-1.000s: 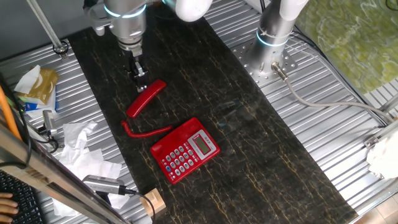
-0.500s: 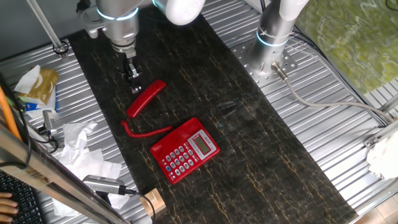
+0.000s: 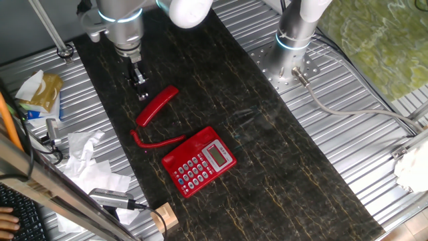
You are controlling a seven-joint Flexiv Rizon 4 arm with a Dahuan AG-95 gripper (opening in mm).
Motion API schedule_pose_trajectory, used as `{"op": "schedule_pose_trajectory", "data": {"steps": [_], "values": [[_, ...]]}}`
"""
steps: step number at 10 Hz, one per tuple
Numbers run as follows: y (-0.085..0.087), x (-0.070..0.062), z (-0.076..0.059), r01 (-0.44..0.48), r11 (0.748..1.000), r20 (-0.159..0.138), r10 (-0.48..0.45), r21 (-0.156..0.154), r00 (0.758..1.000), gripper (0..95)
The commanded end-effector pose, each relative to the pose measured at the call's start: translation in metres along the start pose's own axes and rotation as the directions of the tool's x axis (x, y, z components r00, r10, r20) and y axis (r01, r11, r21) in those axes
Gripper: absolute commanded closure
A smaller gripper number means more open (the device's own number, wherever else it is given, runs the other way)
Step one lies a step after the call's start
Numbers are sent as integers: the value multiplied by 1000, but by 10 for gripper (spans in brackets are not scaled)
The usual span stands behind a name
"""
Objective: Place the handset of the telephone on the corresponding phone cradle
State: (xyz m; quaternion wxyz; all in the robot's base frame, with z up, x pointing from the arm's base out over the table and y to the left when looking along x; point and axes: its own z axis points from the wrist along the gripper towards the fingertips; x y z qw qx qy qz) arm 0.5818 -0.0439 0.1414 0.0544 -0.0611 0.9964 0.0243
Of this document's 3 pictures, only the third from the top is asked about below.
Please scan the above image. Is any red telephone base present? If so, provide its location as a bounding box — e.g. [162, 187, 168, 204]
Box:
[161, 126, 237, 199]

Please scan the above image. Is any aluminium frame beam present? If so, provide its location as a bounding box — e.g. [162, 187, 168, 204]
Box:
[0, 132, 141, 241]

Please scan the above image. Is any red telephone handset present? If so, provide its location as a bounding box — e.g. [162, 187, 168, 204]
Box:
[135, 84, 180, 128]

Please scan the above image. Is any silver metal pole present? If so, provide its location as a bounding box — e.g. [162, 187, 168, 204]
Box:
[28, 0, 75, 65]

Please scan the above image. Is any silver wrist side bracket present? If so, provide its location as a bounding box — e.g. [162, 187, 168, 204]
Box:
[80, 9, 110, 44]

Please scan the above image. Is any silver ribbed camera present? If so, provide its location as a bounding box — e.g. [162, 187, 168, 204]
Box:
[88, 187, 136, 211]

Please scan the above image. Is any grey arm base cable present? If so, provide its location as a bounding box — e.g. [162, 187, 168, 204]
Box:
[290, 66, 425, 133]

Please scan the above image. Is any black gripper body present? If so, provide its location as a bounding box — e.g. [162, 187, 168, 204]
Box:
[128, 61, 147, 84]

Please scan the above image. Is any person's hand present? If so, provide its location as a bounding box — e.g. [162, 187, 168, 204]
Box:
[0, 206, 21, 240]

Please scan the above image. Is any black keyboard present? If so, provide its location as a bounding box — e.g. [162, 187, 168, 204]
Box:
[0, 183, 47, 241]

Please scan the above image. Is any white crumpled cloth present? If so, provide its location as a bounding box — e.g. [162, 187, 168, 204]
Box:
[393, 140, 428, 193]

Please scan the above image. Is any aluminium frame bar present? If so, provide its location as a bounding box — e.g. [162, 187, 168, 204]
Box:
[390, 129, 428, 161]

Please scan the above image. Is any twisted white tissue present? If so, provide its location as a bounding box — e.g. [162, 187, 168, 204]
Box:
[66, 129, 106, 171]

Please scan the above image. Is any black cable by beam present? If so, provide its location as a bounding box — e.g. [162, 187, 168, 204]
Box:
[0, 78, 36, 181]

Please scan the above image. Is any dark marble pattern mat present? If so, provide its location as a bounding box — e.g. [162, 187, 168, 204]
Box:
[72, 6, 385, 241]

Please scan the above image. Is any yellow tissue box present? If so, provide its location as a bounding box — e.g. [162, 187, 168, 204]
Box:
[28, 72, 64, 114]

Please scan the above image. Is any small silver camera on stand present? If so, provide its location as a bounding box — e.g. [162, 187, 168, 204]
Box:
[45, 118, 63, 147]

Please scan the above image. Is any red phone cord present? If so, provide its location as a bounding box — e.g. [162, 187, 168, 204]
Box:
[129, 129, 187, 149]

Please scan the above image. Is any green marble pattern sheet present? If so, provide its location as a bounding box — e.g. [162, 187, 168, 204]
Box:
[316, 0, 428, 101]

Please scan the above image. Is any blue white tissue pack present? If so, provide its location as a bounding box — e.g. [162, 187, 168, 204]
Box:
[25, 96, 64, 128]

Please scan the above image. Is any black wrist cable plug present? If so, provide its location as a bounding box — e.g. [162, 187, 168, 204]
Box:
[76, 0, 94, 16]

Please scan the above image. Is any white tissue in box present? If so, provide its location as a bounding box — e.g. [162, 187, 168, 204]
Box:
[15, 69, 45, 102]

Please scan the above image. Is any large white tissue sheet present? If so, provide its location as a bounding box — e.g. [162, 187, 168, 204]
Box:
[55, 159, 141, 235]

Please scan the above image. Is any black camera cable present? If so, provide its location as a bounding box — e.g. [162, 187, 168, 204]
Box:
[132, 202, 168, 235]

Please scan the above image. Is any wooden block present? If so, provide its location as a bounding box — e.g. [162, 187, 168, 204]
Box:
[150, 202, 180, 235]

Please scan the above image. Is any orange tube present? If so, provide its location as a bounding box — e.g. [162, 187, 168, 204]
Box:
[0, 92, 24, 151]

